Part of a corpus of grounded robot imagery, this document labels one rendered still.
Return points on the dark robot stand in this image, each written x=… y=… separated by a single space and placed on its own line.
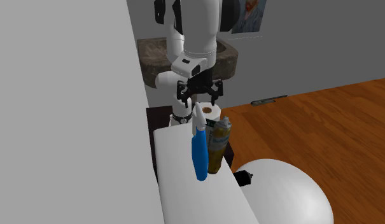
x=159 y=124

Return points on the small black fitting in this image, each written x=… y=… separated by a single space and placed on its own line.
x=242 y=178

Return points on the portrait wall picture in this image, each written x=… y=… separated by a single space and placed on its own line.
x=252 y=17

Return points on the brown stone wash basin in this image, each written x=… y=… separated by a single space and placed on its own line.
x=155 y=59

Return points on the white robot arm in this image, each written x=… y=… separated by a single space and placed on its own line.
x=200 y=28

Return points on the grey flat floor bar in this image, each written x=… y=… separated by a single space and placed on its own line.
x=268 y=100

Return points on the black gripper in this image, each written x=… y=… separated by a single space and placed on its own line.
x=200 y=83

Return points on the yellow spray can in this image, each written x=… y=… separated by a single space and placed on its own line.
x=219 y=145

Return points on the blue spray bottle white head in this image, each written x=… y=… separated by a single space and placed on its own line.
x=200 y=155

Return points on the white toilet paper roll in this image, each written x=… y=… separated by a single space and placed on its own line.
x=210 y=114

